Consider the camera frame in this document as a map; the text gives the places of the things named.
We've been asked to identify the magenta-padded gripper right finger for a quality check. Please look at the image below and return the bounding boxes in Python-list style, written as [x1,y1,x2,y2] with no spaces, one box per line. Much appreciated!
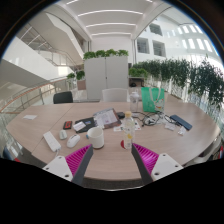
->
[130,143,184,186]

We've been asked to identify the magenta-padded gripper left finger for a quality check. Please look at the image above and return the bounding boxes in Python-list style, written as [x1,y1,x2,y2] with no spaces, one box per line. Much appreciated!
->
[42,143,95,187]

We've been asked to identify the white card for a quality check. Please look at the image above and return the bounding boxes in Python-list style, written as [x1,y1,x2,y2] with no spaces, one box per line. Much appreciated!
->
[72,121,87,132]

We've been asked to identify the planter with green plants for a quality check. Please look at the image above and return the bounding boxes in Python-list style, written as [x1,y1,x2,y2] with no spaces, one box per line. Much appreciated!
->
[66,69,86,91]

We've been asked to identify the white power strip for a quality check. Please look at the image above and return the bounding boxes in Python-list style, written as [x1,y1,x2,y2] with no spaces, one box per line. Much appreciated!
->
[42,130,62,153]

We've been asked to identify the colourful sticker sheet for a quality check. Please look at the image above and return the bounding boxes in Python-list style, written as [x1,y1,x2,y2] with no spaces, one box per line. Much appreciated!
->
[112,119,142,133]

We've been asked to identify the green plants atop cabinet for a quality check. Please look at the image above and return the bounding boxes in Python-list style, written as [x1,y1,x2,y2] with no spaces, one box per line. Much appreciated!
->
[82,49,130,61]

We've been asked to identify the open printed booklet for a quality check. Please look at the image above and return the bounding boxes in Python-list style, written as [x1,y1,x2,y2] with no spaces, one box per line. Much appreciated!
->
[92,107,122,130]

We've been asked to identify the white packet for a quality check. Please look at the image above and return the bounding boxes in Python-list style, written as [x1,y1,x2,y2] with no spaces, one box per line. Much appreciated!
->
[177,125,188,136]
[164,122,178,132]

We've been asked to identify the white mug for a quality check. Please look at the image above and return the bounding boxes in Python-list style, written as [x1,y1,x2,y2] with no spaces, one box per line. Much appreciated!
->
[85,125,105,150]

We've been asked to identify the dark blue flat case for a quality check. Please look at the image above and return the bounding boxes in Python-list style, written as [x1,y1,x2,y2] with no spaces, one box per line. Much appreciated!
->
[169,114,194,131]

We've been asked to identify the clear yellow-capped drink bottle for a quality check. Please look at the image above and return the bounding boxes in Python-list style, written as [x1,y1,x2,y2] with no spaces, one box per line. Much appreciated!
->
[121,110,136,150]

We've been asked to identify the clear white-lidded shaker bottle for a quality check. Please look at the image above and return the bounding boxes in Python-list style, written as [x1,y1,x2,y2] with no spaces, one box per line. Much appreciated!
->
[129,91,140,114]

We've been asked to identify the small pale grey mouse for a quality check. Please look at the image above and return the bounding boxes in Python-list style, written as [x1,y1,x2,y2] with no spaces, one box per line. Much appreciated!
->
[58,129,68,141]

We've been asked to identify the row of green hedge plants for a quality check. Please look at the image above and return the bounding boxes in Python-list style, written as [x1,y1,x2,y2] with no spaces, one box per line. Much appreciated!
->
[128,56,224,111]

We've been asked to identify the small red and black box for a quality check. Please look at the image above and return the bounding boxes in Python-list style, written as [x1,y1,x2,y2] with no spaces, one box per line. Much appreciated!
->
[62,120,73,131]

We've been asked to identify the black cable tangle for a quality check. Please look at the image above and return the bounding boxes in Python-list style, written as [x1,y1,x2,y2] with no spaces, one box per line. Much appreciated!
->
[134,111,173,128]

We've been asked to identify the white chair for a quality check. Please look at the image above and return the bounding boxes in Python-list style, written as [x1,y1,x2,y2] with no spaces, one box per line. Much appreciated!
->
[101,87,129,103]

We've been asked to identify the black chair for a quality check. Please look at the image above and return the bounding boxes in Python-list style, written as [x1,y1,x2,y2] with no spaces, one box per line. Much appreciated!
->
[52,91,74,105]

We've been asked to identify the ceiling strip lights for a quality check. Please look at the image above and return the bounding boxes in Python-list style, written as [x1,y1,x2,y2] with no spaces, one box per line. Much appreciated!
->
[66,0,148,37]

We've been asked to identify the white cabinet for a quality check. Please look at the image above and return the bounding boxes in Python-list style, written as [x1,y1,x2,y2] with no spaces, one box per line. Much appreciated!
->
[83,55,130,101]

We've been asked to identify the white paper slip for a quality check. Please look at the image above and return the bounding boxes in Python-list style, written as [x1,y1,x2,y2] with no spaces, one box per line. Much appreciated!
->
[22,114,38,121]

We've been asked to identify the green tote bag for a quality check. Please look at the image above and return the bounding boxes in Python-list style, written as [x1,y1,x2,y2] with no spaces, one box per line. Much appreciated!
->
[140,86,166,114]

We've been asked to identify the black notebook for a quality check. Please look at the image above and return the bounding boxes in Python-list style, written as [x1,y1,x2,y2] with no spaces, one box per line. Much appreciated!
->
[73,116,98,134]

